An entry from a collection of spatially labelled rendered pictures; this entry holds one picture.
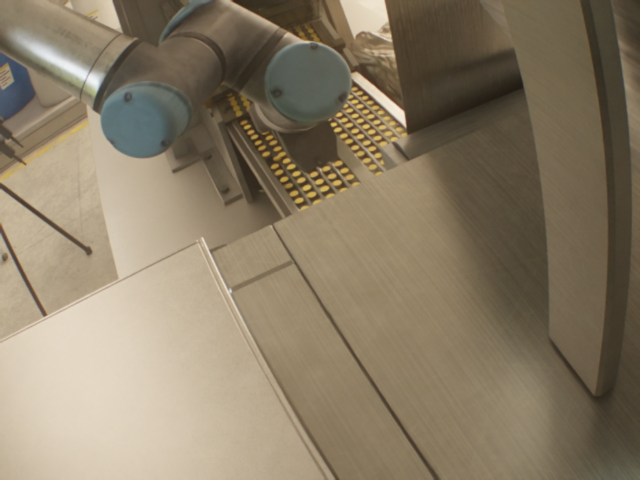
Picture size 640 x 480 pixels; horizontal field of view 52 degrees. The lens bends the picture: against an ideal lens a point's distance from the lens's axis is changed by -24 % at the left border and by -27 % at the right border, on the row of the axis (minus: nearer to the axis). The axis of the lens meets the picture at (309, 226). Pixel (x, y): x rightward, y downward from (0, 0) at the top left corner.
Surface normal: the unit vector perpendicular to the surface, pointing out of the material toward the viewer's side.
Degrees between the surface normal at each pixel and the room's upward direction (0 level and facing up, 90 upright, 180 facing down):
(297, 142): 58
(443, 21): 109
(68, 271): 0
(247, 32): 52
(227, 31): 63
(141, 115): 93
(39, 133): 90
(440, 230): 0
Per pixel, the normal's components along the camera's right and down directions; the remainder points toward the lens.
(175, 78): 0.55, -0.45
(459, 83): 0.41, 0.72
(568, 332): -0.90, 0.42
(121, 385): -0.27, -0.76
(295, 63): 0.22, 0.07
